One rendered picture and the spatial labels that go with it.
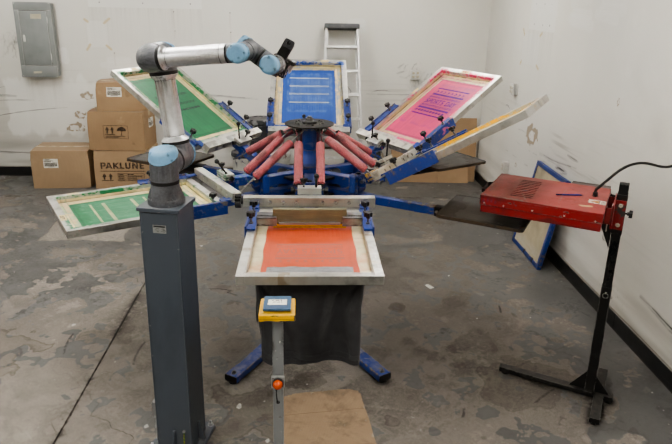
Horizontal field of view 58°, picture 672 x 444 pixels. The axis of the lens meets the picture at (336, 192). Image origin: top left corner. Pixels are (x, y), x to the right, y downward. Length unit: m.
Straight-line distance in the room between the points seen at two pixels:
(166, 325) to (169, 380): 0.28
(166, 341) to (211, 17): 4.71
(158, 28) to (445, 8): 3.13
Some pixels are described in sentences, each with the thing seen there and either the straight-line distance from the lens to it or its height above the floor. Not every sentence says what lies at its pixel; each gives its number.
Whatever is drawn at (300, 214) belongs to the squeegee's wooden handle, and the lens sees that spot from 2.93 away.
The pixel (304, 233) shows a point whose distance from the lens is 2.91.
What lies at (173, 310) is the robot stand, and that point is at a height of 0.74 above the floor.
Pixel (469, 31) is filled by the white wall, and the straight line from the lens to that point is 7.13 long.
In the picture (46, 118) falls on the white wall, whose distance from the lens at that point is 7.61.
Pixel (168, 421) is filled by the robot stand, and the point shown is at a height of 0.16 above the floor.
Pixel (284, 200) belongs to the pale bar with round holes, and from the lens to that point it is 3.15.
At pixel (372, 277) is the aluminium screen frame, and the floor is 0.99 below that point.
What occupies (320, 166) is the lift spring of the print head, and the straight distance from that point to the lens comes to 3.41.
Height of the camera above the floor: 2.03
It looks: 18 degrees down
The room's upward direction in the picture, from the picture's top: 1 degrees clockwise
